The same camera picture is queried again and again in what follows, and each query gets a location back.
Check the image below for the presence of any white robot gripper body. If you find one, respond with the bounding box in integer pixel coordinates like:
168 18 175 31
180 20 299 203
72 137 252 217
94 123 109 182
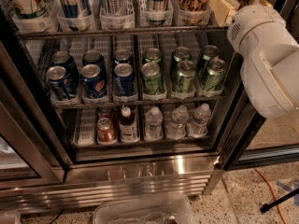
227 5 298 60

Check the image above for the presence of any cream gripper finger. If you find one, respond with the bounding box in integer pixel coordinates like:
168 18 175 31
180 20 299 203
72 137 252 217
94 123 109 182
208 0 240 27
249 0 272 7

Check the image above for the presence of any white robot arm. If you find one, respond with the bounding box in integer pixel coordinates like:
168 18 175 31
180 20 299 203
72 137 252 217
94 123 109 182
208 0 299 119

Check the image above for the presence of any green can back right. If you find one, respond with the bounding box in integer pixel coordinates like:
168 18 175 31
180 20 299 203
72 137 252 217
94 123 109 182
196 45 220 79

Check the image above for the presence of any green can back middle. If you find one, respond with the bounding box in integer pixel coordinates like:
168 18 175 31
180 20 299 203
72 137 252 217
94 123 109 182
169 47 192 72

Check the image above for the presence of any blue Red Bull can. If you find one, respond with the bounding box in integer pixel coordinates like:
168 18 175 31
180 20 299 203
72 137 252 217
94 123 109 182
146 0 169 25

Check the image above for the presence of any green can front right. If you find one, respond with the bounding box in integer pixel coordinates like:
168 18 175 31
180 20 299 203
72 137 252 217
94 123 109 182
201 59 227 91

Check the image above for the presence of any green can front middle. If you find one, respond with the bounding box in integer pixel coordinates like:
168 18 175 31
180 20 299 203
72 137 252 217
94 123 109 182
172 61 195 93

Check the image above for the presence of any green can back left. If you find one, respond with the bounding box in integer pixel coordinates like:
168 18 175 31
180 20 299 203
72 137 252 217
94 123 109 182
143 48 163 64

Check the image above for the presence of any green can front left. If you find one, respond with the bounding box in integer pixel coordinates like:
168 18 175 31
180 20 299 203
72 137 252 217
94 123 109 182
141 63 164 95

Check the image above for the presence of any blue Pepsi can back right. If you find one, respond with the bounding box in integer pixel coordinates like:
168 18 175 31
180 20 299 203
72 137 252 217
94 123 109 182
113 49 133 65

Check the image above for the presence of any blue pepsi can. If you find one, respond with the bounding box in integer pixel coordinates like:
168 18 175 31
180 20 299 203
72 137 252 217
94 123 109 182
82 50 105 68
113 63 136 97
113 49 133 65
80 64 107 99
51 50 79 83
46 65 77 101

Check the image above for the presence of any blue Pepsi can front right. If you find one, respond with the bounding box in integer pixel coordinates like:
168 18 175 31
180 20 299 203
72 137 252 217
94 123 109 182
113 63 136 97

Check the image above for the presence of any blue Pepsi can back middle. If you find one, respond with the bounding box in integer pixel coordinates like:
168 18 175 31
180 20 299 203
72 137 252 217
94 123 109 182
82 50 105 68

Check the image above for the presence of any stainless steel fridge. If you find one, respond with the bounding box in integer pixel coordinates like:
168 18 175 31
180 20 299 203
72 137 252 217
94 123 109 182
0 0 299 214

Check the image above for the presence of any blue Pepsi can front middle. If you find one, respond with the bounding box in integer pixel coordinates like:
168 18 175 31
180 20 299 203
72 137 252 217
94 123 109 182
80 64 107 99

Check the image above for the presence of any red soda can back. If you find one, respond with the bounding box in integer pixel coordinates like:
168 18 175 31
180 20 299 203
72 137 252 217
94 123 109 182
98 106 114 119

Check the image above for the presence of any red soda can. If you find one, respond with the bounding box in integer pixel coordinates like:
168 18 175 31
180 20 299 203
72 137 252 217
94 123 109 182
98 106 114 119
96 118 116 143

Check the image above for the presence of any blue Pepsi can back left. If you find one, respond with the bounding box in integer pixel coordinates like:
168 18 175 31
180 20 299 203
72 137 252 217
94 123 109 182
51 50 79 83

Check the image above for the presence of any red soda can front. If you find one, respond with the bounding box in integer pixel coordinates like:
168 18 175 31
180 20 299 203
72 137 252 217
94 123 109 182
96 118 116 143

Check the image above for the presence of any blue Pepsi can front left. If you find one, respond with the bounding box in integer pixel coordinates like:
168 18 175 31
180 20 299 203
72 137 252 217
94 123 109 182
46 65 77 101

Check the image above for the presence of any white green drink can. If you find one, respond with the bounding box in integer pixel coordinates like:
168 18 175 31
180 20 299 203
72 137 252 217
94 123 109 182
9 0 49 20

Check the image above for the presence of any white tray top right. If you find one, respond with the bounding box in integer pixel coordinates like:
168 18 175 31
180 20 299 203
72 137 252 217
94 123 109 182
208 0 231 27

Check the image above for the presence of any clear water bottle right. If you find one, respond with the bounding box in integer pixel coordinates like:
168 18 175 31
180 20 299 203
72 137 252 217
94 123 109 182
187 103 211 138

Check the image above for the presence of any clear water bottle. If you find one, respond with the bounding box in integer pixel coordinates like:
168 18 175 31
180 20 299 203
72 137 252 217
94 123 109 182
187 103 211 138
145 106 163 141
166 105 189 140

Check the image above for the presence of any clear water bottle middle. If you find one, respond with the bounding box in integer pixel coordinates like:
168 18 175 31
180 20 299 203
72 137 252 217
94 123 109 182
166 105 189 140

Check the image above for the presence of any clear water bottle left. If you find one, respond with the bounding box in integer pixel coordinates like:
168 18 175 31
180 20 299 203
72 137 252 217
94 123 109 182
145 106 163 141

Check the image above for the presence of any brown drink bottle white cap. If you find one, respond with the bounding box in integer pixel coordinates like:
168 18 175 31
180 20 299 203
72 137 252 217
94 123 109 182
119 106 139 143

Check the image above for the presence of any black stand leg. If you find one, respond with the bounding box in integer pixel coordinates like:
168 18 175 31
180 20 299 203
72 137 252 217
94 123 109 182
260 188 299 213

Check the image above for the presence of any clear plastic bin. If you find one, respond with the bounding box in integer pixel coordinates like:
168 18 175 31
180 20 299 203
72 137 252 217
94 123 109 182
93 193 196 224

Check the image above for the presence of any small clear container corner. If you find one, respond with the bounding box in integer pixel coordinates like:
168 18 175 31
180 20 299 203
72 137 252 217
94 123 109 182
0 212 21 224

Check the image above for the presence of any orange extension cable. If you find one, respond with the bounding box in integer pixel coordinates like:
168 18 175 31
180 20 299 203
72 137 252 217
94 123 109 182
253 167 288 224

